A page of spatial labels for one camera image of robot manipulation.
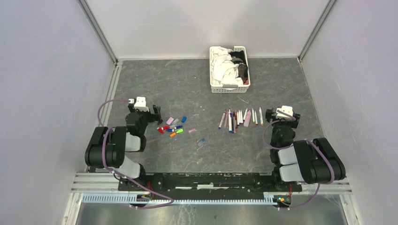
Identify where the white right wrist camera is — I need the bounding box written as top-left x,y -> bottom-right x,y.
276,105 -> 293,121

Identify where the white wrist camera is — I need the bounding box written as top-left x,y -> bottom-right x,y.
134,97 -> 149,112
276,105 -> 293,121

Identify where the red capped white marker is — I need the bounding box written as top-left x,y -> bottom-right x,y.
253,110 -> 258,126

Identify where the black cloth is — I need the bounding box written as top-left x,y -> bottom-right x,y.
230,51 -> 248,85

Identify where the clear blue pen cap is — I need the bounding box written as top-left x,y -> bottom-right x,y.
197,138 -> 205,147

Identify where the clear red ballpoint pen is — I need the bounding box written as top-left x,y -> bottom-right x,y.
234,110 -> 238,133

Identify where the blue capped thick marker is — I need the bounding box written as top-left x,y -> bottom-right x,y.
228,109 -> 233,133

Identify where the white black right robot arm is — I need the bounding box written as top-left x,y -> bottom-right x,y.
264,105 -> 346,191

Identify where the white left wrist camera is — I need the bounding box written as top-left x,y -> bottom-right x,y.
134,97 -> 149,112

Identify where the clear blue ballpoint pen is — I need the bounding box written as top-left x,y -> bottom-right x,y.
218,110 -> 226,129

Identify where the orange capped white marker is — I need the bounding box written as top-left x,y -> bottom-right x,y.
259,107 -> 264,126

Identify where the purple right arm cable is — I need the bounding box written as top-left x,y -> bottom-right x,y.
263,110 -> 337,210

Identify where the pink gel pen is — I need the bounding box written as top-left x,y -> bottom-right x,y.
223,110 -> 230,128

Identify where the white plastic basket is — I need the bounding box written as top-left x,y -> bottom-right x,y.
209,46 -> 251,93

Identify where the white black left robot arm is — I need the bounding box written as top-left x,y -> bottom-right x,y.
84,104 -> 163,191

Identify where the white cloth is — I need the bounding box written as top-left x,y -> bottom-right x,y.
210,46 -> 244,86

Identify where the white slotted cable duct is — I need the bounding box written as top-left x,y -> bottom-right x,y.
82,193 -> 277,206

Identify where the pink gel pen cap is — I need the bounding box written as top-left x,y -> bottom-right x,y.
188,128 -> 197,133

